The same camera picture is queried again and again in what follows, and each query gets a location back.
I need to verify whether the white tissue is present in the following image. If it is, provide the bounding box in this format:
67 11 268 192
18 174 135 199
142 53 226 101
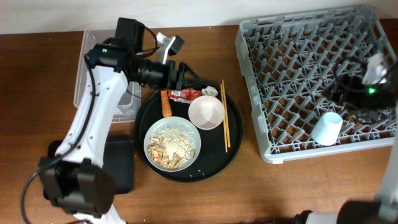
201 86 218 97

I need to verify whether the red snack wrapper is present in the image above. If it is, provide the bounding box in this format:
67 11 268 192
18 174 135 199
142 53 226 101
167 88 202 104

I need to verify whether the wooden chopstick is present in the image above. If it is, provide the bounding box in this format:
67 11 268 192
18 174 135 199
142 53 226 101
221 79 231 152
220 83 228 153

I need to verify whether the orange carrot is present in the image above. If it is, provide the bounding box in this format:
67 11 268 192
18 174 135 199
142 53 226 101
160 90 172 118

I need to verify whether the grey plate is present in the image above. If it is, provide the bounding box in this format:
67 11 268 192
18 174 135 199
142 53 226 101
143 116 201 172

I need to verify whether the food scraps and rice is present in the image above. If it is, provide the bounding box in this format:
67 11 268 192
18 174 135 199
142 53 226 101
146 126 199 170

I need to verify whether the light blue cup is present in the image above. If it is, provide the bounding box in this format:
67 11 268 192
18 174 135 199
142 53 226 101
311 112 343 146

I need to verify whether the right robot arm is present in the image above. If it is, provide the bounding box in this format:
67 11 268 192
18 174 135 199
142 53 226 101
292 72 397 223

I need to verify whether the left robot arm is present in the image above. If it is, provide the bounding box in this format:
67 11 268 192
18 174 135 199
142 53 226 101
35 17 201 223

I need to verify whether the grey dishwasher rack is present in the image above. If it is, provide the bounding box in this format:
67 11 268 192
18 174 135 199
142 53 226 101
235 6 397 164

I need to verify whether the clear plastic bin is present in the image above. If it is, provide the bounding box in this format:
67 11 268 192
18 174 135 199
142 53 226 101
73 29 141 123

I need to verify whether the round black tray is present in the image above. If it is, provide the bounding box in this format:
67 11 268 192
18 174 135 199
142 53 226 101
134 91 243 183

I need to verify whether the black rectangular tray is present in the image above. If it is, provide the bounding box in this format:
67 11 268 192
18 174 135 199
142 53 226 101
39 136 134 206

